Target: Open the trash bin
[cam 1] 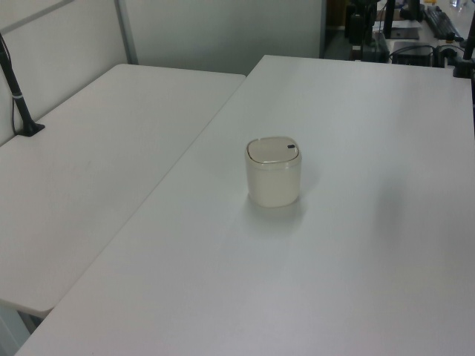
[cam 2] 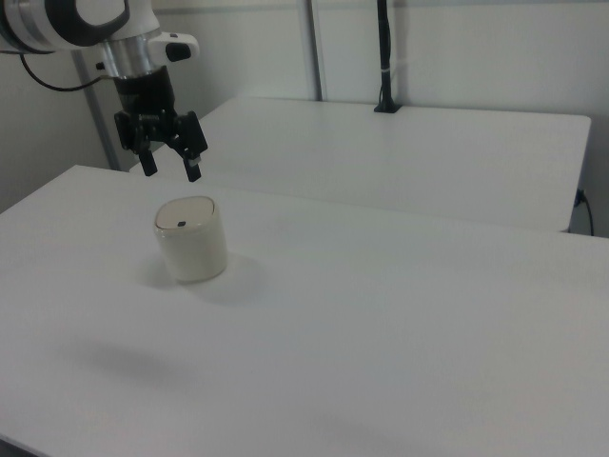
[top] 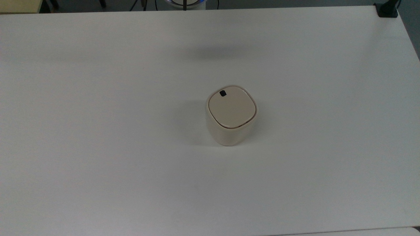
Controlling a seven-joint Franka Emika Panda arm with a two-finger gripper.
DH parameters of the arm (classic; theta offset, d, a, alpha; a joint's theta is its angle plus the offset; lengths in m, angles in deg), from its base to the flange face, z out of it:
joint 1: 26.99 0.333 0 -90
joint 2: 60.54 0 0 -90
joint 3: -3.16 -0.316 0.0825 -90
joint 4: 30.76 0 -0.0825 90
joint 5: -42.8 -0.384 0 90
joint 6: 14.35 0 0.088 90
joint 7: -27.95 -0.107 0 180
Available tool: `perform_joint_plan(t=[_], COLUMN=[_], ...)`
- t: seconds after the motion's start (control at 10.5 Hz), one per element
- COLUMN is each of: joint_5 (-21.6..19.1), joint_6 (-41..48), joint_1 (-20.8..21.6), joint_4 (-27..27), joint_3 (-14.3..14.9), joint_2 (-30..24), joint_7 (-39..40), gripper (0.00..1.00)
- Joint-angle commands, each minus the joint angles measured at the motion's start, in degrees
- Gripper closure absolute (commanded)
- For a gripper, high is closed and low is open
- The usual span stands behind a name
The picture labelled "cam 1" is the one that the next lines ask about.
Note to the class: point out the black camera stand pole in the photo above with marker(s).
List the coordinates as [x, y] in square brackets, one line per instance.
[15, 89]

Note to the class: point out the black table clamp mount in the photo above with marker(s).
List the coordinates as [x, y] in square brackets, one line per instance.
[464, 63]

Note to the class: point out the cream plastic trash bin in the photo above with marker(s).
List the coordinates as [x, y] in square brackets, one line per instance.
[274, 185]

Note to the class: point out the black electronics box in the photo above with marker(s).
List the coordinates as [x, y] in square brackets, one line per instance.
[412, 55]

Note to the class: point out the black monitor stand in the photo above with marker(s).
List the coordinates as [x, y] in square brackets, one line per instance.
[399, 26]

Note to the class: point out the black computer keyboard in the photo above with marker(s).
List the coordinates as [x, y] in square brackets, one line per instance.
[441, 23]

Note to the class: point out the black upright device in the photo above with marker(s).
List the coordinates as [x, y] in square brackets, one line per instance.
[356, 26]

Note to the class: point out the cream trash bin lid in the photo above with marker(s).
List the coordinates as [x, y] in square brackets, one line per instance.
[271, 150]

